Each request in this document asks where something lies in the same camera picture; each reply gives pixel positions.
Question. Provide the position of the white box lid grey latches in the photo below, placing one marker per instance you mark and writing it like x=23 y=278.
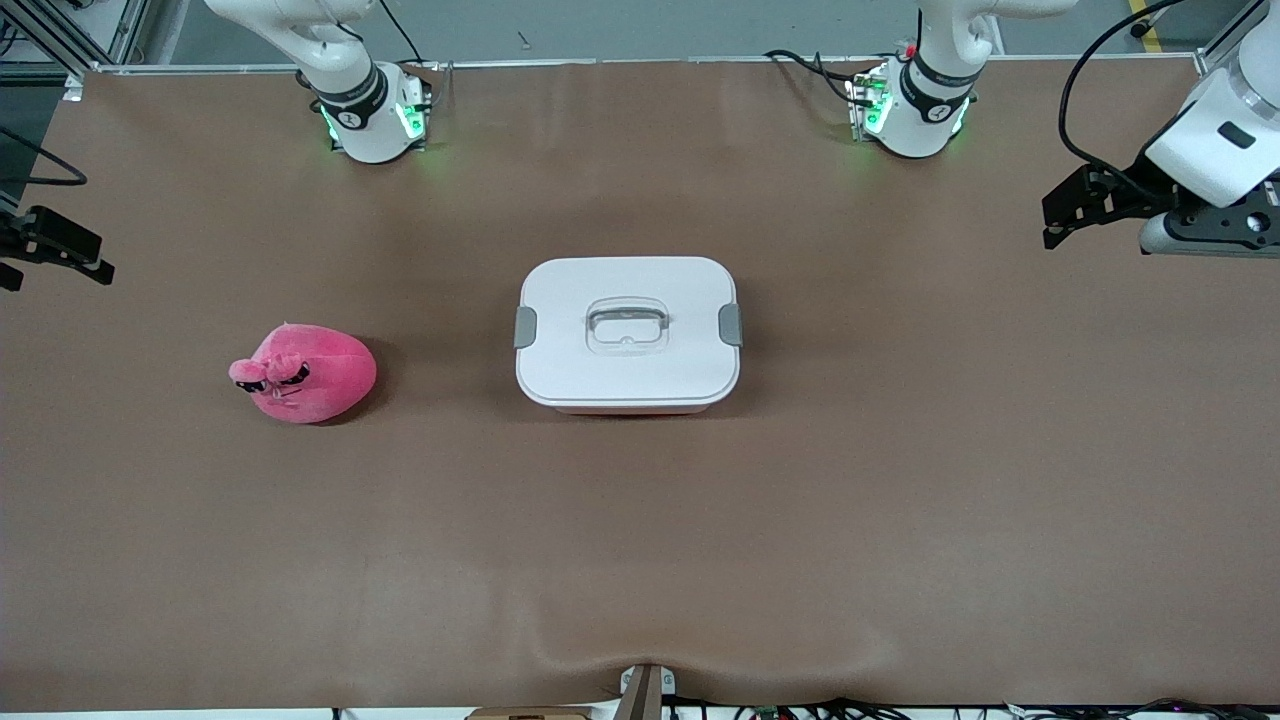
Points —
x=630 y=375

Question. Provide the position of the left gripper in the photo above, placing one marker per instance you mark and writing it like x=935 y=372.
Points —
x=1128 y=189

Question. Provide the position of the brown table mat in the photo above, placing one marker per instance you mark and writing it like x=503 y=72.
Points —
x=640 y=550

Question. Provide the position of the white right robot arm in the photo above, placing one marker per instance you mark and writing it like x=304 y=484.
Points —
x=370 y=120

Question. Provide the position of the aluminium frame post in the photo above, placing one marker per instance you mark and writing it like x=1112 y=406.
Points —
x=60 y=30
x=1225 y=45

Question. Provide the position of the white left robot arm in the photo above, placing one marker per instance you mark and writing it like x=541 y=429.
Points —
x=925 y=110

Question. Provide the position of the pink plastic box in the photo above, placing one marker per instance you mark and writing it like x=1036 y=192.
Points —
x=630 y=410

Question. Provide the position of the pink plush toy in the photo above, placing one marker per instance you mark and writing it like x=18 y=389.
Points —
x=320 y=370

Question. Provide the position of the grey metal bracket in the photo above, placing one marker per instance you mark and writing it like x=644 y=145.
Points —
x=645 y=692

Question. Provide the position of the brown cardboard piece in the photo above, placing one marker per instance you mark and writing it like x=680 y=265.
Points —
x=530 y=714

